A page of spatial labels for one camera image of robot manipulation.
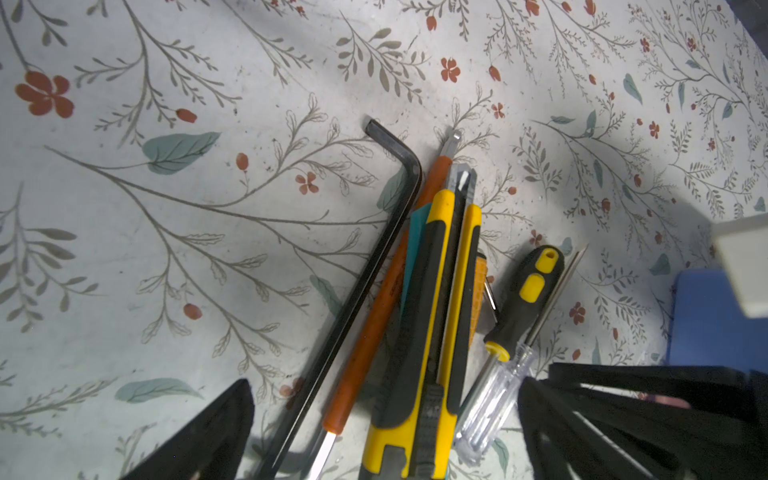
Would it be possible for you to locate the clear handled screwdriver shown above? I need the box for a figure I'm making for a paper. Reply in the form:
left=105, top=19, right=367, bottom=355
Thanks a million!
left=452, top=281, right=541, bottom=463

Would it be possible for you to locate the orange handled tool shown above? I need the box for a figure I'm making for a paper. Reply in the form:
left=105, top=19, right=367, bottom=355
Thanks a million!
left=301, top=129, right=462, bottom=479

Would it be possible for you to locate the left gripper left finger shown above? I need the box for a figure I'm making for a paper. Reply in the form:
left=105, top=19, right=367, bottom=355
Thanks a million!
left=124, top=379, right=255, bottom=480

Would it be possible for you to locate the black hex key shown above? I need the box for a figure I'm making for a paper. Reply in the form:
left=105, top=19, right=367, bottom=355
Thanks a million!
left=251, top=118, right=424, bottom=480

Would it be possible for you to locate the yellow black screwdriver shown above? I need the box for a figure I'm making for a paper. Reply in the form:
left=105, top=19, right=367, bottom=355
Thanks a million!
left=484, top=244, right=588, bottom=363

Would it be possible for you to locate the yellow black utility knife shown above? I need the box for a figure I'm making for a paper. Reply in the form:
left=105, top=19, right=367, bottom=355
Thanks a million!
left=359, top=163, right=482, bottom=479

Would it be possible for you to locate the white blue plastic toolbox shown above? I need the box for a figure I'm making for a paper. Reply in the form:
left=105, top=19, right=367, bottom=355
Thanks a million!
left=665, top=213, right=767, bottom=373

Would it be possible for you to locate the teal handled tool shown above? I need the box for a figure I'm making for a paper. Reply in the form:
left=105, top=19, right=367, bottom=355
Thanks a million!
left=399, top=203, right=432, bottom=318

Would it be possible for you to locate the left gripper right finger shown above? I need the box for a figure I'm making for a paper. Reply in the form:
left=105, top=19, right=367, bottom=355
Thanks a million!
left=518, top=363, right=767, bottom=479

